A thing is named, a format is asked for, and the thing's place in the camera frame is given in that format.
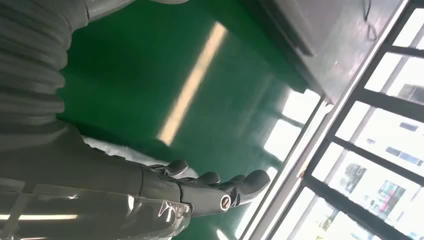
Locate grey metal cabinet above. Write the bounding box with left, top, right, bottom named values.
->
left=243, top=0, right=410, bottom=105

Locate black window frame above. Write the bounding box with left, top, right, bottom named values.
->
left=238, top=0, right=424, bottom=240

